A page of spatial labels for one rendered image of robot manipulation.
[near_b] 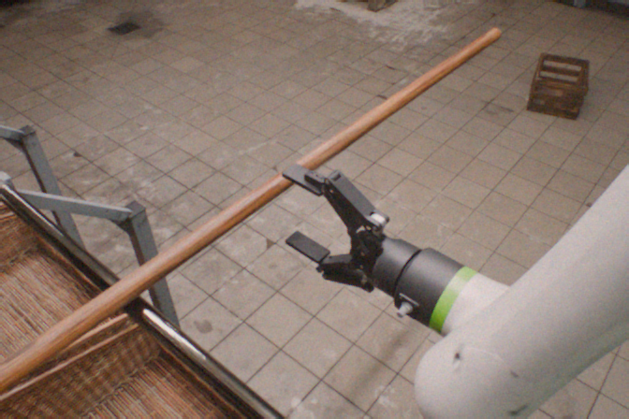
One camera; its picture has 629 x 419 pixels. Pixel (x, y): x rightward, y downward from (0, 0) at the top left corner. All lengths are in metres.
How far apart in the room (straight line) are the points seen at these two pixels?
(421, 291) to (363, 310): 1.50
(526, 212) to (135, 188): 1.98
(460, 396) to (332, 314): 1.64
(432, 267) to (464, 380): 0.19
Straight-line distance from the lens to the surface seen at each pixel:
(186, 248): 0.72
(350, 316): 2.12
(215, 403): 1.28
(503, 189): 2.84
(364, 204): 0.67
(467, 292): 0.63
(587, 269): 0.43
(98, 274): 0.76
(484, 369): 0.49
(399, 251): 0.67
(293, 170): 0.73
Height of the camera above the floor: 1.71
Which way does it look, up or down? 43 degrees down
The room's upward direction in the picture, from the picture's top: straight up
